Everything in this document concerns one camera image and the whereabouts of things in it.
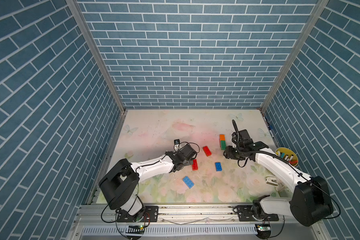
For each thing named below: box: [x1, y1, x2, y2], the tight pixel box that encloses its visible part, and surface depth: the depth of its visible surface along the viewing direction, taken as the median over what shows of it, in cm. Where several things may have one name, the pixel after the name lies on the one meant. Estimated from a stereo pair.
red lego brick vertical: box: [192, 159, 199, 171], surface depth 91 cm
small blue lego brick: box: [215, 162, 223, 172], surface depth 91 cm
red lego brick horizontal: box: [202, 145, 212, 157], surface depth 98 cm
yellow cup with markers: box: [275, 147, 299, 167], surface depth 84 cm
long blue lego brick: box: [182, 176, 195, 189], surface depth 85 cm
